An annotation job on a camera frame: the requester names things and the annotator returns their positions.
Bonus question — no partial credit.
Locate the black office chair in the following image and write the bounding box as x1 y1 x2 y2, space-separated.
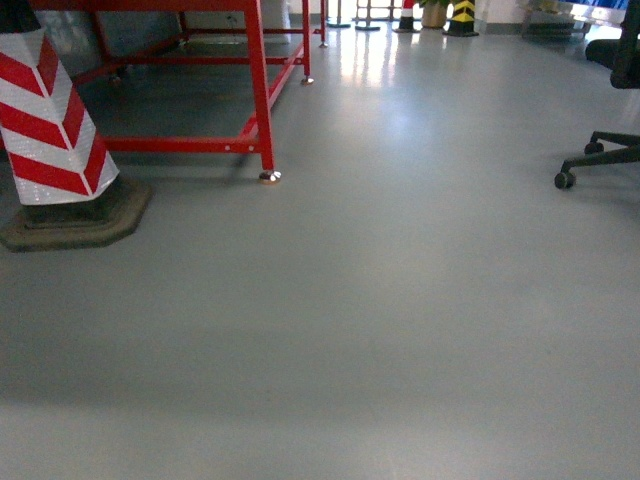
553 0 640 190

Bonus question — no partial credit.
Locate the yellow black striped bollard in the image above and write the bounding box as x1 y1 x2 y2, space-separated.
443 0 479 38

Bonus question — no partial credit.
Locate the red metal frame table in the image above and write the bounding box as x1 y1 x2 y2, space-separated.
30 1 325 184

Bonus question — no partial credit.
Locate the red white striped bollard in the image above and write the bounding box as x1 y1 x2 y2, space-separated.
1 1 152 252

